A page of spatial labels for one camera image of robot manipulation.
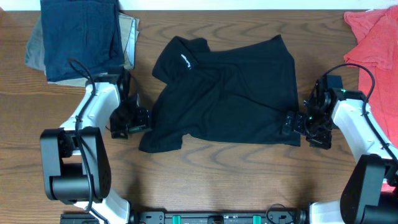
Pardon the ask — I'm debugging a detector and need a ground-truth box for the black t-shirt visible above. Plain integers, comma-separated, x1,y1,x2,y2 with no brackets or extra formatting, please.
139,35,300,153

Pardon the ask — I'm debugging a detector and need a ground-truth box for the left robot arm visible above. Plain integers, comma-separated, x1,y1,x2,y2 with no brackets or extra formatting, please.
40,68,150,223

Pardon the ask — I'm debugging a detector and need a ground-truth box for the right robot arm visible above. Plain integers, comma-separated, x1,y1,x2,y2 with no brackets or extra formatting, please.
282,75,397,223

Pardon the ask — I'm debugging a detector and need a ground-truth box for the folded khaki garment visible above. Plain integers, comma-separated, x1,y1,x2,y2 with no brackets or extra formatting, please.
25,12,140,87

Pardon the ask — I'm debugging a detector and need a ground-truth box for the folded navy blue garment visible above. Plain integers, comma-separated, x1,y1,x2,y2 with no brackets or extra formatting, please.
40,0,124,82

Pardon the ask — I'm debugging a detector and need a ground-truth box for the coral red t-shirt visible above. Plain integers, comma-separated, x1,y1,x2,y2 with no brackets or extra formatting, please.
344,6,397,146

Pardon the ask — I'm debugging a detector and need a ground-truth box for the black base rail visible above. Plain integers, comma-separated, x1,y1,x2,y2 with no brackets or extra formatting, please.
60,210,312,224

